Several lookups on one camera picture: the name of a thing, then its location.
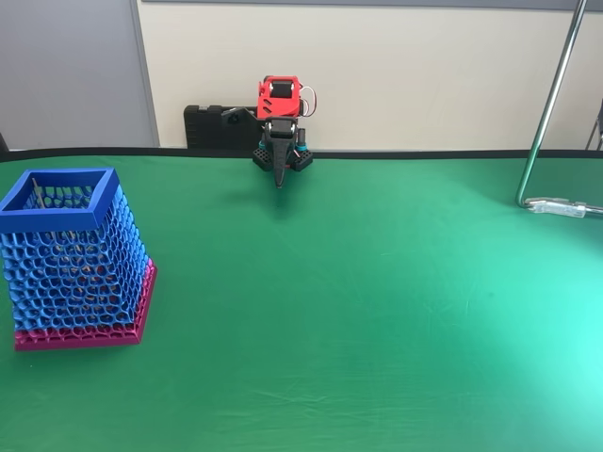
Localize blue magenta lattice basket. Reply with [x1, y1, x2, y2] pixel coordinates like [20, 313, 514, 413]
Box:
[0, 168, 159, 352]

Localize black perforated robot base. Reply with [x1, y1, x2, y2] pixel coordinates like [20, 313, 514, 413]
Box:
[253, 129, 316, 174]

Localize black plastic tool case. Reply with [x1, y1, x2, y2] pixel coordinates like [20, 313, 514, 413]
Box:
[183, 104, 265, 151]

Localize green cloth black rim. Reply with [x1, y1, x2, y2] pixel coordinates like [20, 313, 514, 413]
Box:
[0, 147, 603, 452]

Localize chrome stand pole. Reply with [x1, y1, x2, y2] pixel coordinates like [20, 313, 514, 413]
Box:
[514, 0, 590, 209]

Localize silver metal clamp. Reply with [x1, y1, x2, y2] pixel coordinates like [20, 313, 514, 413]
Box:
[523, 196, 603, 219]

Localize white red wrist cable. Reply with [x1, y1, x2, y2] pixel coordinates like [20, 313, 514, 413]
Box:
[299, 86, 318, 118]

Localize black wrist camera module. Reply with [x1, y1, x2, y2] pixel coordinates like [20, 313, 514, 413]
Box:
[222, 105, 259, 127]

